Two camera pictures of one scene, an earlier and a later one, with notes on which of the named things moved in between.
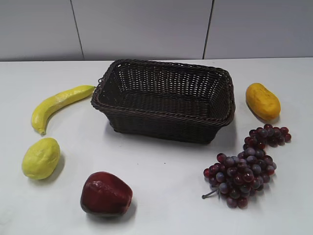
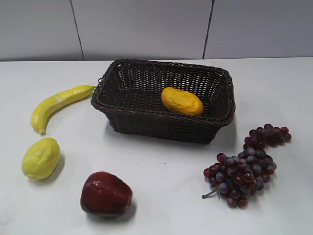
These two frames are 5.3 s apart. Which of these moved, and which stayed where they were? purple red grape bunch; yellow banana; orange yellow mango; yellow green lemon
Moved: orange yellow mango
Stayed: purple red grape bunch; yellow green lemon; yellow banana
